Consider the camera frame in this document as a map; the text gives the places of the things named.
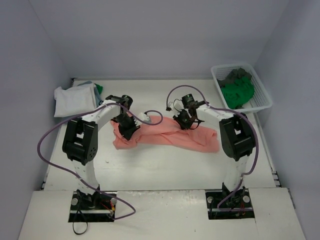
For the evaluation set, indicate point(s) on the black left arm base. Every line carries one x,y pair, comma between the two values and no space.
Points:
96,209

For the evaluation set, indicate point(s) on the dark green basket t shirt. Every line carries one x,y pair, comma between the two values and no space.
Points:
238,93

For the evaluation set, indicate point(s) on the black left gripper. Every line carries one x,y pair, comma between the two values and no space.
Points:
129,128

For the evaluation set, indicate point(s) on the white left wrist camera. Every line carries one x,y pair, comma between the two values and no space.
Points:
142,118

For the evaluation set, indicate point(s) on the pink t shirt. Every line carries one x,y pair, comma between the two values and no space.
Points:
169,133

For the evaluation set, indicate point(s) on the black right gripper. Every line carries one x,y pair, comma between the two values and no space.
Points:
184,122

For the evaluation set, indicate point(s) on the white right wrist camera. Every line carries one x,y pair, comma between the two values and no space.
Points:
175,106

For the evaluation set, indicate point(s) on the grey-blue t shirt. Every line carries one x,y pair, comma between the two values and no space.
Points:
97,95

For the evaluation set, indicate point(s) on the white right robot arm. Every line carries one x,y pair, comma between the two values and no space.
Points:
236,135

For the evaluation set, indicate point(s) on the white t shirt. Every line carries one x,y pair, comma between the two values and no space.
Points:
74,100

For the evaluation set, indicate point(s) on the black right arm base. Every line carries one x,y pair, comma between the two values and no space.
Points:
236,207

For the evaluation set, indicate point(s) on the dark grey basket t shirt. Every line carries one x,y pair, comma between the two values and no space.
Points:
235,74

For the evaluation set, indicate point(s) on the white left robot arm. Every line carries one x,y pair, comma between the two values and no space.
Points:
80,142

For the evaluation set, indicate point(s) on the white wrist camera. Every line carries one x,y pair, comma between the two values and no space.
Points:
175,106
142,118

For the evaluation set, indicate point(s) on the white laundry basket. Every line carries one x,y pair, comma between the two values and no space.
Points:
260,100

